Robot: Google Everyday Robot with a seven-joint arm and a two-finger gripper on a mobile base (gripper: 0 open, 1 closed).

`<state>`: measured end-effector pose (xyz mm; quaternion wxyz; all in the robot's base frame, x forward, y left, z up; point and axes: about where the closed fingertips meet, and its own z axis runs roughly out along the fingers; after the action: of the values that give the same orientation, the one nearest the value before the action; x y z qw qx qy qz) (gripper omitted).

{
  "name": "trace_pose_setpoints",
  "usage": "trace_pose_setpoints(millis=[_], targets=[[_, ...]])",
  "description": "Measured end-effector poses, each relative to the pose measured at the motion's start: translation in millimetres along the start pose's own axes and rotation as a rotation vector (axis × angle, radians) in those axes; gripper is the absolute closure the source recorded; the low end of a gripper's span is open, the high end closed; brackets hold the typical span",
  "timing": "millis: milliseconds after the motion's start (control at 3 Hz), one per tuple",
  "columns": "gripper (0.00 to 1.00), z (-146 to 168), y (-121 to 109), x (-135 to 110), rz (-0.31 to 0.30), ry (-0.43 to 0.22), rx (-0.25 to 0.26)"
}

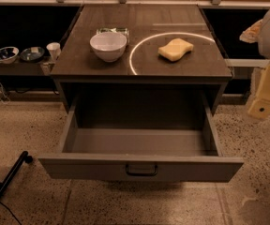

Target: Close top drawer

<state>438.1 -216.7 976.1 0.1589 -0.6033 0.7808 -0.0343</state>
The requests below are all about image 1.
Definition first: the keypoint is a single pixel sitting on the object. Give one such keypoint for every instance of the grey top drawer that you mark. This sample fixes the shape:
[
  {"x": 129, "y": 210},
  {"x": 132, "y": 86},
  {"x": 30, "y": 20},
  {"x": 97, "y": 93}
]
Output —
[{"x": 134, "y": 142}]

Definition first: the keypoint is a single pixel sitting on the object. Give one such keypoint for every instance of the black metal stand leg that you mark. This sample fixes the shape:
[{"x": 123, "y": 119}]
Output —
[{"x": 23, "y": 158}]

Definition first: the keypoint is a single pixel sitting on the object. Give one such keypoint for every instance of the dark green bowl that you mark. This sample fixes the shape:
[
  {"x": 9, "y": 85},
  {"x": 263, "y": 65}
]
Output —
[{"x": 32, "y": 54}]

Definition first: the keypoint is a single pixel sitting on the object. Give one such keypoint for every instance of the dark patterned bowl left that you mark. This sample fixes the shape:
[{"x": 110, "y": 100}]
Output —
[{"x": 8, "y": 54}]

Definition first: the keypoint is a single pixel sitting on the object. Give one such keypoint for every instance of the green snack packet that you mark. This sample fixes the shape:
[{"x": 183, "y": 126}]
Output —
[{"x": 123, "y": 31}]

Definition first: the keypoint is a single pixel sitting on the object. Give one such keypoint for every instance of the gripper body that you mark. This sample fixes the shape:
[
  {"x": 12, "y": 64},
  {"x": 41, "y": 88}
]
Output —
[{"x": 260, "y": 108}]

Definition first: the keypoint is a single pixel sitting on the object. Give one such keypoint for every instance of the white ceramic bowl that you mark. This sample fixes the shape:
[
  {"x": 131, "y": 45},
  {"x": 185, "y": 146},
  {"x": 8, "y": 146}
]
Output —
[{"x": 108, "y": 46}]

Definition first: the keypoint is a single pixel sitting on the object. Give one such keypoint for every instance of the black top drawer handle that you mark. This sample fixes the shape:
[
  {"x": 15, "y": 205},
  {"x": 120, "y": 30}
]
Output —
[{"x": 141, "y": 170}]

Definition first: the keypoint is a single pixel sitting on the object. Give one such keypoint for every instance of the low side shelf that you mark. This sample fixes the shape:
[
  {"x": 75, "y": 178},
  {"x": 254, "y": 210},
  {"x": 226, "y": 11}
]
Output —
[{"x": 20, "y": 68}]

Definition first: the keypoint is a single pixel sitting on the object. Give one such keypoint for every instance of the white paper cup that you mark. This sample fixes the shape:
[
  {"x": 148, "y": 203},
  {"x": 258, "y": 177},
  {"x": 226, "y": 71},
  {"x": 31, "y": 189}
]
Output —
[{"x": 54, "y": 49}]

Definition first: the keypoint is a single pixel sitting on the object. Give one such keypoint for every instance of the yellow sponge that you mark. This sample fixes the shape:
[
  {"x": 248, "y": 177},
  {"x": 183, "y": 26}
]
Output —
[{"x": 175, "y": 49}]

